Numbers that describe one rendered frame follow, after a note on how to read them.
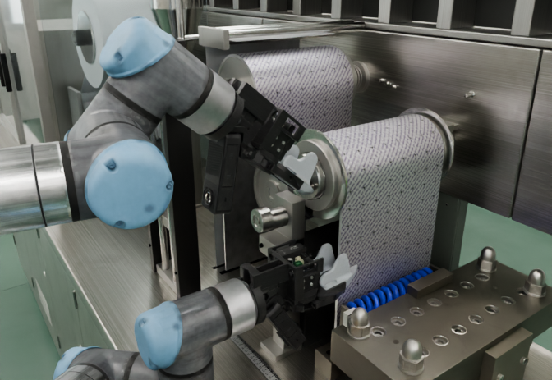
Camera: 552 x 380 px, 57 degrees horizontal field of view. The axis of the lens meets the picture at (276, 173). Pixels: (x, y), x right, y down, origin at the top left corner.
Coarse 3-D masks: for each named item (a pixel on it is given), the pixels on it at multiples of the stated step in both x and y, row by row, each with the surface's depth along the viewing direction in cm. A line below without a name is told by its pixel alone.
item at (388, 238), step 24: (408, 192) 86; (432, 192) 90; (360, 216) 81; (384, 216) 84; (408, 216) 88; (432, 216) 92; (360, 240) 82; (384, 240) 86; (408, 240) 90; (432, 240) 95; (360, 264) 84; (384, 264) 88; (408, 264) 93; (360, 288) 86
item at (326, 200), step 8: (296, 144) 82; (304, 144) 80; (312, 144) 78; (320, 144) 77; (304, 152) 80; (312, 152) 78; (320, 152) 77; (328, 152) 77; (320, 160) 77; (328, 160) 76; (328, 168) 76; (328, 176) 77; (336, 176) 76; (328, 184) 77; (336, 184) 76; (328, 192) 77; (336, 192) 77; (312, 200) 81; (320, 200) 79; (328, 200) 78; (312, 208) 82; (320, 208) 80
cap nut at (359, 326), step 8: (352, 312) 77; (360, 312) 76; (352, 320) 77; (360, 320) 76; (368, 320) 77; (352, 328) 77; (360, 328) 76; (368, 328) 77; (352, 336) 77; (360, 336) 77; (368, 336) 77
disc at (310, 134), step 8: (304, 136) 81; (312, 136) 79; (320, 136) 77; (328, 144) 76; (336, 152) 75; (336, 160) 75; (336, 168) 76; (344, 168) 75; (344, 176) 75; (344, 184) 75; (344, 192) 75; (336, 200) 77; (344, 200) 76; (328, 208) 80; (336, 208) 78; (320, 216) 82; (328, 216) 80
